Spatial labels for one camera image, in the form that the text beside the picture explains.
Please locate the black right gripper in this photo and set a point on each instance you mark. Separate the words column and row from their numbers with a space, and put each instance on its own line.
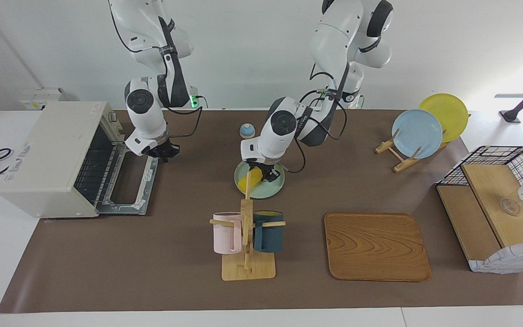
column 166, row 149

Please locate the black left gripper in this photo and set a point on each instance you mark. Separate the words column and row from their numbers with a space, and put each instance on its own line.
column 263, row 162

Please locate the pale green plate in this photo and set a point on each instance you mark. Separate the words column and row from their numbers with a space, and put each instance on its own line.
column 270, row 188

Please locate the yellow corn cob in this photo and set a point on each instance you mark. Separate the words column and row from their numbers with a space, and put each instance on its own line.
column 244, row 182

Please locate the white toaster oven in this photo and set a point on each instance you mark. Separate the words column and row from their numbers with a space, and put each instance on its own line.
column 48, row 154

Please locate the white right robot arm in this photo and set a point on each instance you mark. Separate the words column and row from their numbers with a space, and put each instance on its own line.
column 145, row 113

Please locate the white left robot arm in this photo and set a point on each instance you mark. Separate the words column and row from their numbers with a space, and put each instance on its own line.
column 334, row 32

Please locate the blue call bell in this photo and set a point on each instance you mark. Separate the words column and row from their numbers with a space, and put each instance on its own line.
column 247, row 131

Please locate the dark teal mug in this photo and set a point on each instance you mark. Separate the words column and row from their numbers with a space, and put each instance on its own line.
column 268, row 236

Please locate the pink mug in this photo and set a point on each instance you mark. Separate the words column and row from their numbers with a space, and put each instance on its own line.
column 225, row 236

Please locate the wooden mug tree stand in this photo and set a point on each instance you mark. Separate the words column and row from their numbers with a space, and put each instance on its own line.
column 248, row 270

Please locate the brown table mat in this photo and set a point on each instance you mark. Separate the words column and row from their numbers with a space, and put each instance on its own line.
column 175, row 272

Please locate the wooden serving tray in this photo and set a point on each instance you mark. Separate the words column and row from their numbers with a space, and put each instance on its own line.
column 375, row 247

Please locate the wooden plate rack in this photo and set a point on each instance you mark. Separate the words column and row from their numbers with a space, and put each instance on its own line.
column 402, row 164

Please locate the light blue plate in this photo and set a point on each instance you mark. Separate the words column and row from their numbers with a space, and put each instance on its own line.
column 418, row 134

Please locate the yellow plate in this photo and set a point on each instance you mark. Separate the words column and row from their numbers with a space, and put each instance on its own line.
column 447, row 111

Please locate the wooden step shelf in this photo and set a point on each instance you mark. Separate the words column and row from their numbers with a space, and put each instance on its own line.
column 493, row 190

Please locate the small clear glass dish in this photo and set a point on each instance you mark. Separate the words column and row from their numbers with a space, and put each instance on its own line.
column 510, row 206

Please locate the white checked cloth liner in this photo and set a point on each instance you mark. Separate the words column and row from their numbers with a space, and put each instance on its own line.
column 506, row 261

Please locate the white wall box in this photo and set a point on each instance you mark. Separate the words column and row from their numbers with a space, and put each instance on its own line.
column 39, row 97

